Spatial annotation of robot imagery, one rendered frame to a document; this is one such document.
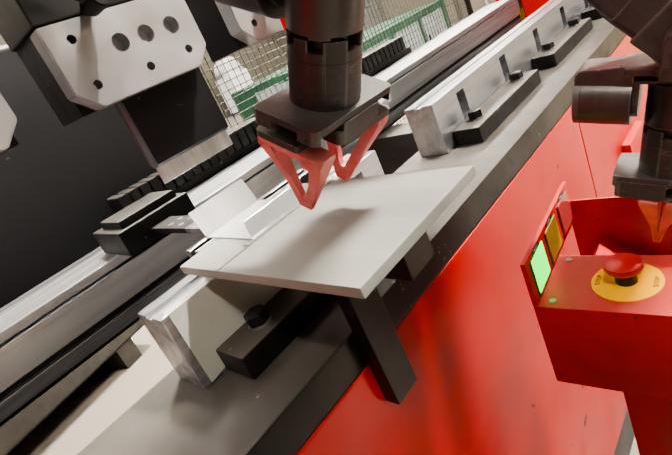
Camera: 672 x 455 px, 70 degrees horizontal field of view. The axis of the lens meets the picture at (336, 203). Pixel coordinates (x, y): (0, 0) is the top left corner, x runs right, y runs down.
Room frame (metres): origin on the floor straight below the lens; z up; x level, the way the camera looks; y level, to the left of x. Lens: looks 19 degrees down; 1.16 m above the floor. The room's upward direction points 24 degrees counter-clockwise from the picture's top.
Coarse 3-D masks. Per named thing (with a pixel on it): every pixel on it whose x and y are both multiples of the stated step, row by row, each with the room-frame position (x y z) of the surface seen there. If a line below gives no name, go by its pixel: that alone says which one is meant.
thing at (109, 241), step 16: (160, 192) 0.75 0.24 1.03; (128, 208) 0.74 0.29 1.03; (144, 208) 0.70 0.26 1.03; (160, 208) 0.70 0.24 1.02; (176, 208) 0.71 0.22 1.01; (192, 208) 0.73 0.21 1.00; (112, 224) 0.69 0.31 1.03; (128, 224) 0.68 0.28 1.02; (144, 224) 0.68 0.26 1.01; (160, 224) 0.68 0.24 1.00; (176, 224) 0.64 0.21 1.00; (192, 224) 0.60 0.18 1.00; (96, 240) 0.74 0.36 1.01; (112, 240) 0.68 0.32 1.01; (128, 240) 0.66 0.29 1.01; (144, 240) 0.67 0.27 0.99
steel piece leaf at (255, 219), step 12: (288, 192) 0.51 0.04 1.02; (252, 204) 0.58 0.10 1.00; (264, 204) 0.56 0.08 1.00; (276, 204) 0.49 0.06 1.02; (288, 204) 0.50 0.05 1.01; (240, 216) 0.56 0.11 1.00; (252, 216) 0.47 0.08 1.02; (264, 216) 0.48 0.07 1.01; (276, 216) 0.49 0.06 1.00; (228, 228) 0.53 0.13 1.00; (240, 228) 0.51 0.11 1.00; (252, 228) 0.47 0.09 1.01; (264, 228) 0.48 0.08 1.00
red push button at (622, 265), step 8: (616, 256) 0.45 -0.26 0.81; (624, 256) 0.44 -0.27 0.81; (632, 256) 0.44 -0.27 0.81; (608, 264) 0.44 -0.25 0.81; (616, 264) 0.44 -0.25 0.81; (624, 264) 0.43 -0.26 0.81; (632, 264) 0.43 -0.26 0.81; (640, 264) 0.42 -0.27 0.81; (608, 272) 0.44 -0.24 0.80; (616, 272) 0.43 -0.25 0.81; (624, 272) 0.42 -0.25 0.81; (632, 272) 0.42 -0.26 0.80; (616, 280) 0.44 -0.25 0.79; (624, 280) 0.43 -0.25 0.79; (632, 280) 0.43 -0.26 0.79
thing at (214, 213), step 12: (240, 180) 0.60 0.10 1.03; (228, 192) 0.58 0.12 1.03; (240, 192) 0.59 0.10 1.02; (204, 204) 0.56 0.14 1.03; (216, 204) 0.57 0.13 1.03; (228, 204) 0.57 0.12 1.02; (240, 204) 0.58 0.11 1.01; (192, 216) 0.55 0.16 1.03; (204, 216) 0.55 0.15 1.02; (216, 216) 0.56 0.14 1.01; (228, 216) 0.56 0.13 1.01; (204, 228) 0.54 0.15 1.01; (216, 228) 0.55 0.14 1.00
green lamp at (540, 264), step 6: (540, 246) 0.50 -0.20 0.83; (540, 252) 0.49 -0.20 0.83; (534, 258) 0.48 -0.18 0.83; (540, 258) 0.49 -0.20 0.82; (546, 258) 0.50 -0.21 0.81; (534, 264) 0.47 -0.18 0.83; (540, 264) 0.49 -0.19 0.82; (546, 264) 0.50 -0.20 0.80; (534, 270) 0.47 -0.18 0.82; (540, 270) 0.48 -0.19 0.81; (546, 270) 0.49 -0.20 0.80; (540, 276) 0.48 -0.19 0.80; (546, 276) 0.49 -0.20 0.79; (540, 282) 0.47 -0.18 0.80; (540, 288) 0.47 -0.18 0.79
